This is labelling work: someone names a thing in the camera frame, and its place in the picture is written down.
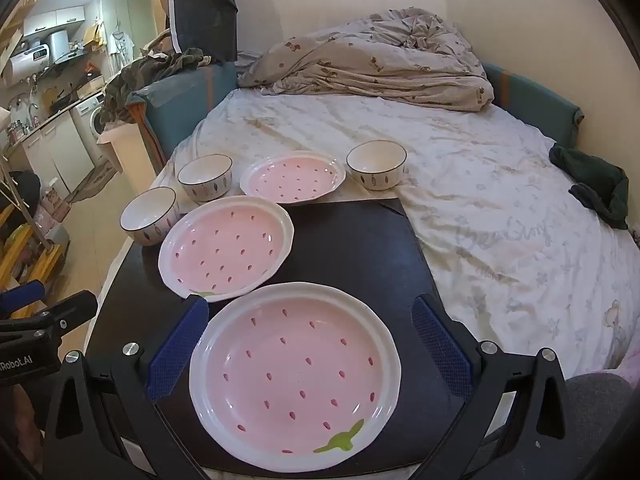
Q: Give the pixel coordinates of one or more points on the patterned floor rug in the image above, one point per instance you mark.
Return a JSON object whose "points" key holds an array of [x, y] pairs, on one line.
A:
{"points": [[95, 180]]}

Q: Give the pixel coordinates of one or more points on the black leather mat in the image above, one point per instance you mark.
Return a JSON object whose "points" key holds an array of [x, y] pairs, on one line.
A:
{"points": [[350, 260]]}

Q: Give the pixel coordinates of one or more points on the yellow wooden rack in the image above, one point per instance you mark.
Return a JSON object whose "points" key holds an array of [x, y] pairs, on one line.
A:
{"points": [[25, 260]]}

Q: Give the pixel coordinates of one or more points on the yellow paper bags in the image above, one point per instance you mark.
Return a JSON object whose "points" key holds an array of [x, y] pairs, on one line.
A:
{"points": [[95, 35]]}

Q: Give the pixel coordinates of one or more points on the camouflage clothes pile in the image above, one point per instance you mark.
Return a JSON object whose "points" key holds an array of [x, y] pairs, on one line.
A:
{"points": [[145, 75]]}

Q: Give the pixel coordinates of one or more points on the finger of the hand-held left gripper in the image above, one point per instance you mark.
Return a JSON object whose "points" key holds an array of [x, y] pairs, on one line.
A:
{"points": [[75, 306], [20, 296]]}

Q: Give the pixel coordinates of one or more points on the beige printed duvet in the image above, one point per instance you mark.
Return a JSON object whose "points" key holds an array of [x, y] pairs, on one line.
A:
{"points": [[375, 60]]}

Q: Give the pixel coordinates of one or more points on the white wall cabinets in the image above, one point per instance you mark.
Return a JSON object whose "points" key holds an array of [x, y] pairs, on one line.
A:
{"points": [[55, 20]]}

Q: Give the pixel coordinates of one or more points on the grey storage box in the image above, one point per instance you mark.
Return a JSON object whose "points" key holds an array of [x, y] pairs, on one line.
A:
{"points": [[59, 234]]}

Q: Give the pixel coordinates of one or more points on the pink strawberry plate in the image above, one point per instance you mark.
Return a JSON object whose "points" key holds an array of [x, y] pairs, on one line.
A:
{"points": [[225, 245], [295, 175], [280, 360]]}

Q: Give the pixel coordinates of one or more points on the person's grey trousers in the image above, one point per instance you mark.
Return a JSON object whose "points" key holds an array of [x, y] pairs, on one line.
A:
{"points": [[597, 410]]}

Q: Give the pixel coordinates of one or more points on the white nightstand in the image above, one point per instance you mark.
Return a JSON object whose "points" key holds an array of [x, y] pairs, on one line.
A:
{"points": [[125, 155]]}

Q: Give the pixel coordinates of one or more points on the white base cabinets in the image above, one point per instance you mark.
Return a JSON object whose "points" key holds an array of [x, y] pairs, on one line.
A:
{"points": [[55, 155]]}

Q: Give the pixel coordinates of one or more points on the hanging white shirt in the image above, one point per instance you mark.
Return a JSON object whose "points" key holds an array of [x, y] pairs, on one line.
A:
{"points": [[121, 40]]}

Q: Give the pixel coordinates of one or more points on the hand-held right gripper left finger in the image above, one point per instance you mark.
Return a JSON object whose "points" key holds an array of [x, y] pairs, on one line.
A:
{"points": [[177, 347]]}

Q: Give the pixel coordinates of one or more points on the white water heater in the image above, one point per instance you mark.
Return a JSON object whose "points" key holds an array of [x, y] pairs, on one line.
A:
{"points": [[27, 60]]}

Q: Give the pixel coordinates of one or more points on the kitchen faucet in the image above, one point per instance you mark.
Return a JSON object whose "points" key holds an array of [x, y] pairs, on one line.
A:
{"points": [[34, 110]]}

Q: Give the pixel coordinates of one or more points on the white washing machine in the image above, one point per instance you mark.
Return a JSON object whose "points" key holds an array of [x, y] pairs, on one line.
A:
{"points": [[92, 120]]}

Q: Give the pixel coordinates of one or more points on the white fish-pattern bowl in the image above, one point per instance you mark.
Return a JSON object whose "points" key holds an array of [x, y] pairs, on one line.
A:
{"points": [[375, 160], [150, 212], [205, 175]]}

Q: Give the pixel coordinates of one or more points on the silver range hood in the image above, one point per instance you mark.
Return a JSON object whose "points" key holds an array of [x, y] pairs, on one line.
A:
{"points": [[58, 45]]}

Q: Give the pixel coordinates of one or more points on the metal rod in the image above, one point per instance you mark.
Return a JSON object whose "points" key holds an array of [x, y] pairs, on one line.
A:
{"points": [[30, 210]]}

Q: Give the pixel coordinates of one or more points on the black bag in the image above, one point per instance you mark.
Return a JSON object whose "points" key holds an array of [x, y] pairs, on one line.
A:
{"points": [[25, 187]]}

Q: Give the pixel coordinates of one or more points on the pink printed box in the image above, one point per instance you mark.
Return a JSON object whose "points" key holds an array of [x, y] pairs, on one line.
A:
{"points": [[52, 202]]}

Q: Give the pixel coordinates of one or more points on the dark green cloth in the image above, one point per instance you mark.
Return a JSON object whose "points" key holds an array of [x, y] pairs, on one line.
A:
{"points": [[595, 185]]}

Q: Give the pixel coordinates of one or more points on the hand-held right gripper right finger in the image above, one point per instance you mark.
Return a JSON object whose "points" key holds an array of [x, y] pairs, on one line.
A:
{"points": [[442, 347]]}

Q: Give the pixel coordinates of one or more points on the teal padded bed frame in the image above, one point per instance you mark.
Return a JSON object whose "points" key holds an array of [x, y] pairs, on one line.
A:
{"points": [[190, 100]]}

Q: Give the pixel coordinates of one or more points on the white floral bed sheet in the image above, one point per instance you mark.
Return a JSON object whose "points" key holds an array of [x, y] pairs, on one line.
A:
{"points": [[475, 185]]}

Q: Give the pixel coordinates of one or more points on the dark hanging cloth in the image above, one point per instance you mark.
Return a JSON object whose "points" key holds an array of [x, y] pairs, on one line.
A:
{"points": [[200, 5]]}

